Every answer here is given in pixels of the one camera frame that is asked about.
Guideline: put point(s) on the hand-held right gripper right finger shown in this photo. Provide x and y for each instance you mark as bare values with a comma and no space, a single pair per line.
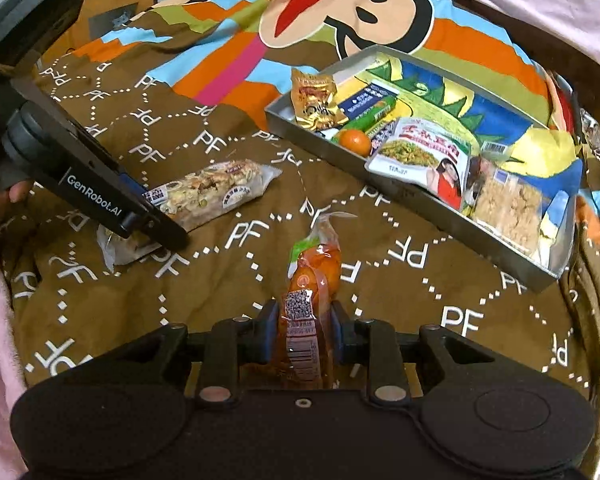
341,332

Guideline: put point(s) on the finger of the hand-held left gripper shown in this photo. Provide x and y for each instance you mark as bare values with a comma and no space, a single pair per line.
134,187
162,234

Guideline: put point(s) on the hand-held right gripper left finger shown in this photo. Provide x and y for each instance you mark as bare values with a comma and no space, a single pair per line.
266,332

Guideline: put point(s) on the clear mixed nut bar packet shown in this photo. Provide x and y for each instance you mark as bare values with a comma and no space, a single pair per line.
215,185

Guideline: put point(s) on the orange sausage packet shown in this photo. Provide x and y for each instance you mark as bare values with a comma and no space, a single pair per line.
315,265

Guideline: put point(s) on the metal tray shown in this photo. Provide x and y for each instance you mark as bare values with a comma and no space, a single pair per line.
285,127

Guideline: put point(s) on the small tangerine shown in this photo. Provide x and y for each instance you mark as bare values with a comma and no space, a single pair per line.
355,142

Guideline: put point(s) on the white pouch with portrait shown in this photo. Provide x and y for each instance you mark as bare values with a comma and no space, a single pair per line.
415,155

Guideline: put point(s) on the gold snack packet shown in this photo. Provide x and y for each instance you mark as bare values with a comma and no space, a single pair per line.
317,102

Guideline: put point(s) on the dark dried meat packet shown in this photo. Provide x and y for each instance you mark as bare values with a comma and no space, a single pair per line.
475,180

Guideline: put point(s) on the yellow green snack bar packet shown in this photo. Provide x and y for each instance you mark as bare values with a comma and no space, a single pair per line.
383,133

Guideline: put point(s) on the clear rice crisp packet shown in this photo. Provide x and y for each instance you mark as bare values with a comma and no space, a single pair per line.
510,210

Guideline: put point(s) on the green sausage stick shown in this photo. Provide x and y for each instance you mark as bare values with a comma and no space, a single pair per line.
367,119

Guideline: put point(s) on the blue and white snack packet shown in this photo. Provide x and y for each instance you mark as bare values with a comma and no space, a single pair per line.
365,97

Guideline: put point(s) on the person's left hand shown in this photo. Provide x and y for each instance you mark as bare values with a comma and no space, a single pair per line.
2,207

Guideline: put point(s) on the cartoon monkey printed blanket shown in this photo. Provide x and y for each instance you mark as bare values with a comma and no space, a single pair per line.
430,270

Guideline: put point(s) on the dinosaur drawing sheet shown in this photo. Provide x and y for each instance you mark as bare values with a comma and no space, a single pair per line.
505,115

